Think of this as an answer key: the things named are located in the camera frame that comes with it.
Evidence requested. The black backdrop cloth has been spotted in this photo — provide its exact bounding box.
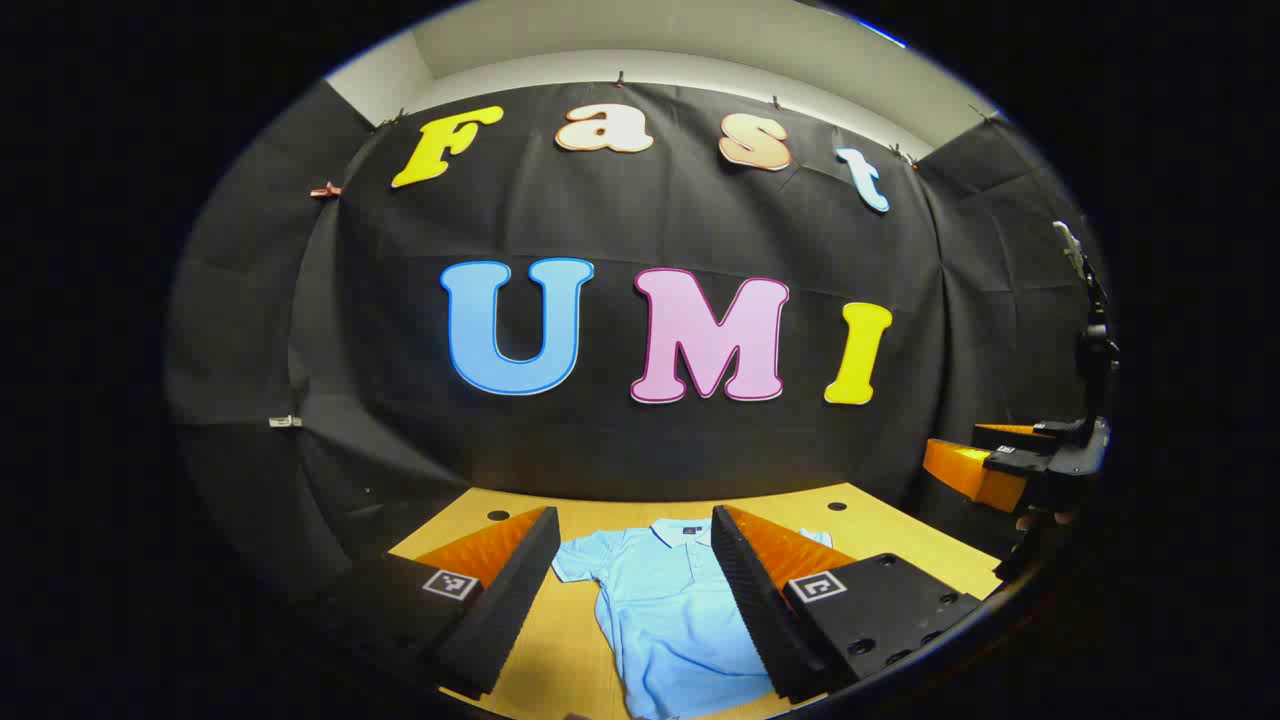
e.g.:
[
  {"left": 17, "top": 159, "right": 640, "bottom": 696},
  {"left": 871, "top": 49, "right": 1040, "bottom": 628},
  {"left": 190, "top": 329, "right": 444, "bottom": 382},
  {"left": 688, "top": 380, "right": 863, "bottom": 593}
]
[{"left": 165, "top": 80, "right": 1113, "bottom": 601}]

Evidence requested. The light blue T-shirt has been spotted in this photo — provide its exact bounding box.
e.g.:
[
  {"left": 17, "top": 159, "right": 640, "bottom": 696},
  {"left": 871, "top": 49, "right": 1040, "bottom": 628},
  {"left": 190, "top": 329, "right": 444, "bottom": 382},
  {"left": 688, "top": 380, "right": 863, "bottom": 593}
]
[{"left": 551, "top": 518, "right": 834, "bottom": 720}]

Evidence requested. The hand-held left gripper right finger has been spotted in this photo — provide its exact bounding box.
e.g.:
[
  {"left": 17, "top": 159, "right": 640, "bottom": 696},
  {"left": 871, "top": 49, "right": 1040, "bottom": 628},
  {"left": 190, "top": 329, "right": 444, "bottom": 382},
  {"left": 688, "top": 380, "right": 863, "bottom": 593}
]
[{"left": 710, "top": 505, "right": 986, "bottom": 705}]

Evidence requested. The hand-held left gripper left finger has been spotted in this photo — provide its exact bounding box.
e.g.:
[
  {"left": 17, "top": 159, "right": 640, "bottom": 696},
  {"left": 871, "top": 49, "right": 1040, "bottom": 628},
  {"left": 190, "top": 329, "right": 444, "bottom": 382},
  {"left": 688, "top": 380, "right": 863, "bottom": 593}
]
[{"left": 330, "top": 506, "right": 562, "bottom": 701}]

